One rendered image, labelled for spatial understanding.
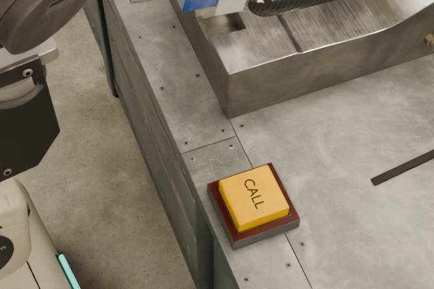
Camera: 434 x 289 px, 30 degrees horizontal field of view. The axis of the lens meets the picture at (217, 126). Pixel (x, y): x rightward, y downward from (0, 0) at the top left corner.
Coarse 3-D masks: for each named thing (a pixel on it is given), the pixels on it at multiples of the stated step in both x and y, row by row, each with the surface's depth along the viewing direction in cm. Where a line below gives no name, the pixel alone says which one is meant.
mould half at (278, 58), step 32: (352, 0) 99; (384, 0) 98; (416, 0) 96; (192, 32) 102; (256, 32) 95; (288, 32) 95; (320, 32) 95; (352, 32) 96; (384, 32) 96; (416, 32) 99; (224, 64) 92; (256, 64) 92; (288, 64) 94; (320, 64) 97; (352, 64) 99; (384, 64) 102; (224, 96) 96; (256, 96) 97; (288, 96) 100
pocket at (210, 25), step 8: (208, 8) 98; (200, 16) 98; (208, 16) 99; (216, 16) 100; (224, 16) 100; (232, 16) 99; (200, 24) 97; (208, 24) 99; (216, 24) 99; (224, 24) 99; (232, 24) 99; (240, 24) 97; (208, 32) 97; (216, 32) 98; (224, 32) 98; (208, 40) 96
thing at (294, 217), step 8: (272, 168) 92; (208, 184) 91; (216, 184) 91; (280, 184) 91; (216, 192) 90; (216, 200) 90; (288, 200) 90; (224, 208) 89; (224, 216) 89; (288, 216) 89; (296, 216) 89; (232, 224) 88; (272, 224) 88; (280, 224) 88; (232, 232) 88; (248, 232) 88; (256, 232) 88
